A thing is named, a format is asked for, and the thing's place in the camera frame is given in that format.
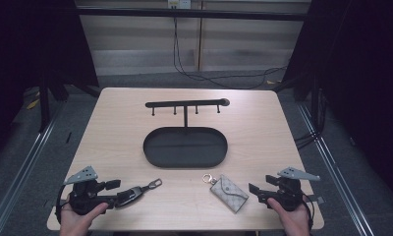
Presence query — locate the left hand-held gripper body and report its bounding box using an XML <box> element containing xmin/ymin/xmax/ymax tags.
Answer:
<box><xmin>63</xmin><ymin>165</ymin><xmax>118</xmax><ymax>216</ymax></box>

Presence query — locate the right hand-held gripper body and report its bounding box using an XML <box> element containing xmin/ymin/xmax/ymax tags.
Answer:
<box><xmin>265</xmin><ymin>166</ymin><xmax>325</xmax><ymax>212</ymax></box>

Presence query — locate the black car key fob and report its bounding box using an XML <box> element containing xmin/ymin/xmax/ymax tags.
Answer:
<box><xmin>115</xmin><ymin>178</ymin><xmax>163</xmax><ymax>209</ymax></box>

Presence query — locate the grey patterned key pouch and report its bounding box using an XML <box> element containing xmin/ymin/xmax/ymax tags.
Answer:
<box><xmin>201</xmin><ymin>173</ymin><xmax>251</xmax><ymax>214</ymax></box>

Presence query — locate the black key stand with tray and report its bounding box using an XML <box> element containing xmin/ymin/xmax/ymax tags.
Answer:
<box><xmin>142</xmin><ymin>97</ymin><xmax>231</xmax><ymax>169</ymax></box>

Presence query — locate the person's right hand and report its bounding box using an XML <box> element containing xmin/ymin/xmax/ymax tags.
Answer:
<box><xmin>266</xmin><ymin>197</ymin><xmax>312</xmax><ymax>236</ymax></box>

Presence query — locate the person's left hand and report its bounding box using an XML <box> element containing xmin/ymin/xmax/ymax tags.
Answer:
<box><xmin>59</xmin><ymin>196</ymin><xmax>110</xmax><ymax>236</ymax></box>

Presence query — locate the yellow tape scrap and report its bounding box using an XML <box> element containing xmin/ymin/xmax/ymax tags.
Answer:
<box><xmin>26</xmin><ymin>97</ymin><xmax>41</xmax><ymax>111</ymax></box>

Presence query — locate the dark curtain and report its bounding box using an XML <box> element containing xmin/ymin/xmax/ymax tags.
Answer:
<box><xmin>0</xmin><ymin>0</ymin><xmax>100</xmax><ymax>165</ymax></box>
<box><xmin>272</xmin><ymin>0</ymin><xmax>393</xmax><ymax>210</ymax></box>

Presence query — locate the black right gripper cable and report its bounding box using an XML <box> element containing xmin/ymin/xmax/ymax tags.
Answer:
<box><xmin>302</xmin><ymin>196</ymin><xmax>316</xmax><ymax>232</ymax></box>

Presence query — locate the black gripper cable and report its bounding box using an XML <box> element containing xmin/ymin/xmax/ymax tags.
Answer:
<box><xmin>302</xmin><ymin>196</ymin><xmax>316</xmax><ymax>232</ymax></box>
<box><xmin>54</xmin><ymin>184</ymin><xmax>72</xmax><ymax>225</ymax></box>

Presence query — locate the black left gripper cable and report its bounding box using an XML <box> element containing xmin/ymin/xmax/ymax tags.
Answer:
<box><xmin>54</xmin><ymin>184</ymin><xmax>72</xmax><ymax>225</ymax></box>

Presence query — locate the metal floor rail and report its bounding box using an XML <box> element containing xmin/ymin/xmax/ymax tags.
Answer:
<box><xmin>0</xmin><ymin>97</ymin><xmax>68</xmax><ymax>236</ymax></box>
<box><xmin>297</xmin><ymin>102</ymin><xmax>377</xmax><ymax>236</ymax></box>

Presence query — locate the black cable bundle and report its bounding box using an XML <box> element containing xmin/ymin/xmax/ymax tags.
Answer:
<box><xmin>294</xmin><ymin>88</ymin><xmax>328</xmax><ymax>150</ymax></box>

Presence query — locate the long black floor cable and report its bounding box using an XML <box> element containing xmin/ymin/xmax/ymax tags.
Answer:
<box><xmin>172</xmin><ymin>16</ymin><xmax>288</xmax><ymax>90</ymax></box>

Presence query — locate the black horizontal frame bar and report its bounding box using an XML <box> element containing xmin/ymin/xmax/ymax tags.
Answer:
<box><xmin>76</xmin><ymin>7</ymin><xmax>308</xmax><ymax>23</ymax></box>

